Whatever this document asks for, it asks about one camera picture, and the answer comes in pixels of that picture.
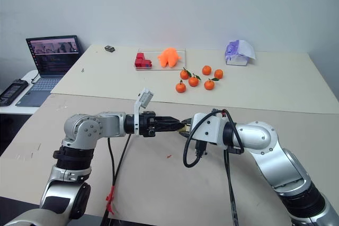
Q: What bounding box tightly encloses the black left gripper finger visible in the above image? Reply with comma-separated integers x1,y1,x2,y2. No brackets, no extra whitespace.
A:
155,115,184,126
155,124,184,133

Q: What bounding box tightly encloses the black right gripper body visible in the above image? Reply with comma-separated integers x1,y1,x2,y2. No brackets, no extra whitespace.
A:
194,140,208,158

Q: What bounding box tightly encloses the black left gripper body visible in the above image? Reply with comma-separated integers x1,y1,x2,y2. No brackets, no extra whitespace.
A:
138,110,157,138

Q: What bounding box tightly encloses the brass padlock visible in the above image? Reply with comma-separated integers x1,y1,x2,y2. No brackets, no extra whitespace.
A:
177,123,191,135

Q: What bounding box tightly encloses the brown cardboard sheet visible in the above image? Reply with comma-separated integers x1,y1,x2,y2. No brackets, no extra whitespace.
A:
0,94,339,226

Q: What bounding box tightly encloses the clear acrylic tray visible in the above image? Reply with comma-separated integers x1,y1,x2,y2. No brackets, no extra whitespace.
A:
134,48,187,71

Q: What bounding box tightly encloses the orange plush toy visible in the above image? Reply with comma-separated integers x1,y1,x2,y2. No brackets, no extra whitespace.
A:
157,47,182,68

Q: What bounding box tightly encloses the red block toy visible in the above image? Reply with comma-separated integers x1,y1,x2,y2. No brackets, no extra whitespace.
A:
134,52,154,69

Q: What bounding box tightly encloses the light beige board sheet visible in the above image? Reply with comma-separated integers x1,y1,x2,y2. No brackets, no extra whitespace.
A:
50,44,339,115

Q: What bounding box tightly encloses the white purple tissue pack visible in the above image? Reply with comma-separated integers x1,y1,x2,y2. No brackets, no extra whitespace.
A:
225,39,257,67

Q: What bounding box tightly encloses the grey open laptop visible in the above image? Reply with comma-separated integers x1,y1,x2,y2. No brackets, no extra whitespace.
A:
15,34,85,107

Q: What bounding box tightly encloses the white side table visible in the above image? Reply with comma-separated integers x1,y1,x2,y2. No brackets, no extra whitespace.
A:
0,69,53,115

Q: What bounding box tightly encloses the black handheld device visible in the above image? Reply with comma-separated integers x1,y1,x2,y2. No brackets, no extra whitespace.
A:
0,78,29,106

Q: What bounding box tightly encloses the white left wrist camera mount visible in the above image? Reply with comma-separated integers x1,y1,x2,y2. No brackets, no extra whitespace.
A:
132,87,155,137

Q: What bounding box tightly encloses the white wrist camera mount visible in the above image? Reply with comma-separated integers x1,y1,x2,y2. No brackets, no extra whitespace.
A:
132,87,155,137
190,112,229,147

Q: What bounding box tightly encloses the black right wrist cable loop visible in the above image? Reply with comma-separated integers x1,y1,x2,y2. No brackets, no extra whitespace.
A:
183,109,229,168

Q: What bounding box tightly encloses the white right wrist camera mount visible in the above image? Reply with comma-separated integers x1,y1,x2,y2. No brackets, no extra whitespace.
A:
190,112,229,147

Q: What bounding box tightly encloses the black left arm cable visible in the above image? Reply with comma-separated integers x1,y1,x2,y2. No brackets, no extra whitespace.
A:
112,133,132,184
102,136,117,226

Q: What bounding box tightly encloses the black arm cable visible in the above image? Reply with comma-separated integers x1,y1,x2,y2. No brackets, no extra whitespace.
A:
102,136,117,226
222,109,246,226
112,133,132,184

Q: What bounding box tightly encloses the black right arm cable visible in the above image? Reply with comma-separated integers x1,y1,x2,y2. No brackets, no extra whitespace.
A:
222,109,246,226

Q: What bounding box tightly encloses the red cable tie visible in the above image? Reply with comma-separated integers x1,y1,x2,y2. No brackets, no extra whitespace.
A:
105,185,117,215

